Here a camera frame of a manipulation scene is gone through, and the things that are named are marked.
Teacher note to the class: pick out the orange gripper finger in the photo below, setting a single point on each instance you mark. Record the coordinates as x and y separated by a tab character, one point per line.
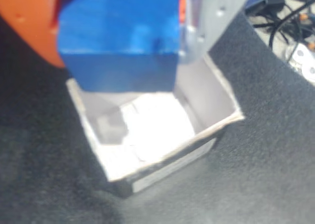
27	17

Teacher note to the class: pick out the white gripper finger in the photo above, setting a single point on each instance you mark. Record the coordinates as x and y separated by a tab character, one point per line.
211	17

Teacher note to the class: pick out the blue cube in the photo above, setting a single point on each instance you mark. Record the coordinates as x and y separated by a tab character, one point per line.
118	37

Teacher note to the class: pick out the white open cardboard box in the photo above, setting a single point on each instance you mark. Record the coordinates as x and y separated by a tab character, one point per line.
157	125

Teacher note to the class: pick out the white power strip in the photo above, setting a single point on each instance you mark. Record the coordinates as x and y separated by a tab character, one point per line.
304	61

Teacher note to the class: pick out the black felt mat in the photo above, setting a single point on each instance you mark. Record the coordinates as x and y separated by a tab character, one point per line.
258	147

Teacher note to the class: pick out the orange perforated base plate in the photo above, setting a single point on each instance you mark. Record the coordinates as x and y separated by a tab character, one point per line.
183	5

